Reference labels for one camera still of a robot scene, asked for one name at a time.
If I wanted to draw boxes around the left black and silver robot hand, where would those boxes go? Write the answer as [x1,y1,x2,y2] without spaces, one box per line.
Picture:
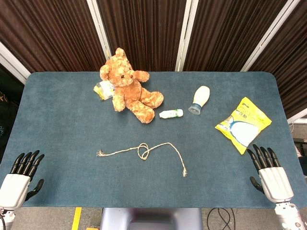
[0,150,46,211]

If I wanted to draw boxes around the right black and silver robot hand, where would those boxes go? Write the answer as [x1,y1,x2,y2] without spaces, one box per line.
[247,144,295,204]

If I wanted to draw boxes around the yellow snack bag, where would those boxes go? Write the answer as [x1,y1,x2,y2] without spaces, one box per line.
[214,96,272,156]

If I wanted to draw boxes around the beige braided rope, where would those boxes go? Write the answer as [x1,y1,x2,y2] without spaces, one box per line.
[96,142,188,178]

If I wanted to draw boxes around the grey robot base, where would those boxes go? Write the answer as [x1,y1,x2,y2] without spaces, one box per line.
[100,207,203,230]

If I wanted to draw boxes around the yellow floor tape strip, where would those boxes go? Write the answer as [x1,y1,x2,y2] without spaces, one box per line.
[71,207,83,230]

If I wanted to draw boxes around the blue felt table mat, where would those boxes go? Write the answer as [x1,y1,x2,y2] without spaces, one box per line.
[0,71,307,208]

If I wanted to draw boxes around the cream squeeze bottle blue cap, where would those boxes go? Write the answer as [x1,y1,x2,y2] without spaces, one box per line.
[188,85,211,115]

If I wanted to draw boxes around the brown pleated partition panel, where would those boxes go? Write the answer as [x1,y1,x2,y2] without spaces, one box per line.
[86,0,192,72]
[241,0,307,124]
[0,0,112,83]
[175,0,302,72]

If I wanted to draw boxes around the small white green bottle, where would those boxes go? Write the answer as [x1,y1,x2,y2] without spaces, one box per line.
[159,109,184,119]

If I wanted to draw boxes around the white and yellow snack packet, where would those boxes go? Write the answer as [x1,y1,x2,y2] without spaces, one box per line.
[93,80,116,101]

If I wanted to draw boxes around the brown teddy bear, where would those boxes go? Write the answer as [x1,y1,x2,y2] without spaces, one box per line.
[99,47,165,124]

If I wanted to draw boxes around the black floor cable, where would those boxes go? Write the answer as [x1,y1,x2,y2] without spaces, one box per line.
[206,207,236,230]

